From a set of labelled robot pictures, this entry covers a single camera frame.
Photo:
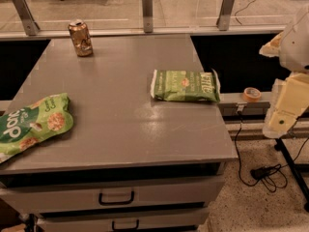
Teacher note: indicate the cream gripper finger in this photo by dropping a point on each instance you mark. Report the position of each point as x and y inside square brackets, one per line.
[271, 49]
[289, 100]

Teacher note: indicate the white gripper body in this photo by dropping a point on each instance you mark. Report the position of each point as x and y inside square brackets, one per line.
[296, 47]

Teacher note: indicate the green rice chip bag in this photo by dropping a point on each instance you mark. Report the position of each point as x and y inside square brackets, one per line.
[33, 124]

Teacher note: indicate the green jalapeno chip bag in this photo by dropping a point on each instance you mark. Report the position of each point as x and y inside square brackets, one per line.
[185, 86]

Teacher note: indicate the orange tape roll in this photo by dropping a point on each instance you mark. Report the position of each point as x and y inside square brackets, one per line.
[251, 94]

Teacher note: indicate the black stand leg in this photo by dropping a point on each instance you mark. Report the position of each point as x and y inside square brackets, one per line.
[296, 170]

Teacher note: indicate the gold soda can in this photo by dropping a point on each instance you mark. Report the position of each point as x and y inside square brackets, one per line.
[80, 37]

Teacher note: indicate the lower grey drawer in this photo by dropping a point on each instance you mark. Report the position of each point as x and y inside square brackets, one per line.
[148, 221]

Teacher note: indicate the grey drawer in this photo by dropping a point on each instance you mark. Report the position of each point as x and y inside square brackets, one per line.
[86, 197]
[148, 221]

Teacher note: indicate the upper grey drawer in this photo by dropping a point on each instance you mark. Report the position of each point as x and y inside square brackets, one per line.
[86, 197]

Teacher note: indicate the right metal glass bracket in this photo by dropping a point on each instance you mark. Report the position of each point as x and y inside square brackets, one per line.
[224, 17]

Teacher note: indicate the metal glass bracket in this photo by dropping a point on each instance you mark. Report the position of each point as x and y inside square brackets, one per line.
[224, 17]
[30, 26]
[147, 9]

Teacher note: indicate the middle metal glass bracket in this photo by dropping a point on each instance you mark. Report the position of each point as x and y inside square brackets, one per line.
[147, 9]

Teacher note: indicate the left metal glass bracket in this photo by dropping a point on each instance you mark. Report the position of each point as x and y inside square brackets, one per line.
[30, 26]

